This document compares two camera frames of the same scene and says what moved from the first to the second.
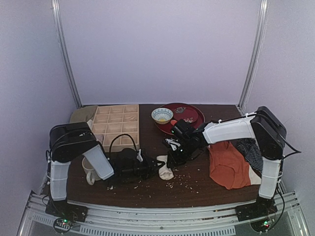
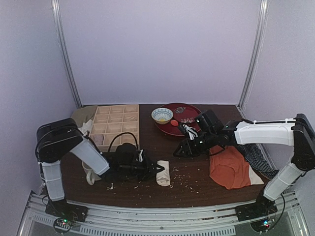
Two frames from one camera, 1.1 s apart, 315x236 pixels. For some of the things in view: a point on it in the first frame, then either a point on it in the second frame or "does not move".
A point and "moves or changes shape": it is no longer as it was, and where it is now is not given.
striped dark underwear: (251, 151) does not move
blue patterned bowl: (162, 115) does not move
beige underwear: (165, 172) moves or changes shape
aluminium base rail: (105, 220) does not move
